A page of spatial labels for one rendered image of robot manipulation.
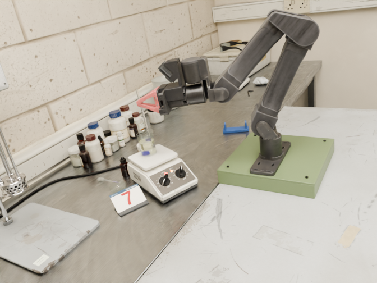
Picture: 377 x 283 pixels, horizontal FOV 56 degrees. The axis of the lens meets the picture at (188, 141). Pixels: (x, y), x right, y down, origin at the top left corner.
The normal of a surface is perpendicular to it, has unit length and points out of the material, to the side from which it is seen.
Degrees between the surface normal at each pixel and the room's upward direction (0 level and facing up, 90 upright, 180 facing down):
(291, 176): 0
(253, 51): 88
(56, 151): 90
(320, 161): 0
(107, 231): 0
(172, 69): 90
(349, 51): 90
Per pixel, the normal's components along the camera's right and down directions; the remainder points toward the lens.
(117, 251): -0.15, -0.90
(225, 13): -0.50, 0.43
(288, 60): -0.25, 0.52
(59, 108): 0.85, 0.09
